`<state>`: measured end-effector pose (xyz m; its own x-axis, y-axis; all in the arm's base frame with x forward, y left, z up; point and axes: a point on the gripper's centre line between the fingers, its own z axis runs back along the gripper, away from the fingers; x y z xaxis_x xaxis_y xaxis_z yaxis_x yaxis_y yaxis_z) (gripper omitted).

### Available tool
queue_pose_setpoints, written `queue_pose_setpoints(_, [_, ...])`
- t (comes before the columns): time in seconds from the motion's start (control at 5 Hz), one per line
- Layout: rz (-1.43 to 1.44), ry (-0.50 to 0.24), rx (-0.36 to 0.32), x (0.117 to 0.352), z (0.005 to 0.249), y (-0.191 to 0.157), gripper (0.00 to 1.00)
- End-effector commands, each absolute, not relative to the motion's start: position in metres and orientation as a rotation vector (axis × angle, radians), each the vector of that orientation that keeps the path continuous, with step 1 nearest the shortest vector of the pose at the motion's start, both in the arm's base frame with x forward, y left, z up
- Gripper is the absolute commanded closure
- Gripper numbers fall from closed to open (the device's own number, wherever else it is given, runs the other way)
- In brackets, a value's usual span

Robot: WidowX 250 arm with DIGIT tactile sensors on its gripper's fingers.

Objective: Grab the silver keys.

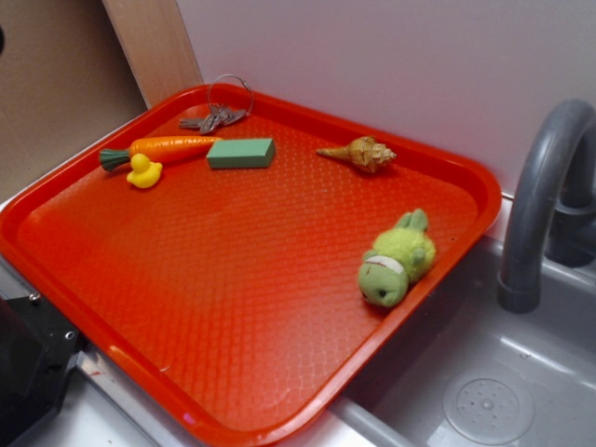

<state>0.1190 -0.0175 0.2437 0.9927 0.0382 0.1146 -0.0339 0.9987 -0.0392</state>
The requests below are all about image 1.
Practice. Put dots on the silver keys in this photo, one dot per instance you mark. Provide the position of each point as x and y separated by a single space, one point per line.
220 115

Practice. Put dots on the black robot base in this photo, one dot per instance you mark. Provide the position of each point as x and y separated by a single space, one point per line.
39 347

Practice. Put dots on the red plastic tray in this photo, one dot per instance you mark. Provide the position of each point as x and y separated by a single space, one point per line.
299 192

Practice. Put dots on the green rectangular block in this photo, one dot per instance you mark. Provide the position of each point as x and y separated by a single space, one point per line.
241 154

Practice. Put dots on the tan spiral seashell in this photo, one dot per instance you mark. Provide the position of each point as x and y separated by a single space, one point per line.
365 154

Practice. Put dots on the green plush turtle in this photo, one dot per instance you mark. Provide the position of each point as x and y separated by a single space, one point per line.
398 259

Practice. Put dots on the orange toy carrot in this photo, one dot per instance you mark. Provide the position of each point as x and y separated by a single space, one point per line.
163 149

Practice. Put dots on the yellow rubber duck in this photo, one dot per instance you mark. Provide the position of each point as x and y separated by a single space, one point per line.
144 172

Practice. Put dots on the grey toy sink basin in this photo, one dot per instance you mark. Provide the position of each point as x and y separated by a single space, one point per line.
465 363

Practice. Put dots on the light wooden board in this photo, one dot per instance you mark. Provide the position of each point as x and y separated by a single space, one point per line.
157 47

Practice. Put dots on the grey toy faucet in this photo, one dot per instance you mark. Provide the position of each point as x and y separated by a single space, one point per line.
553 211

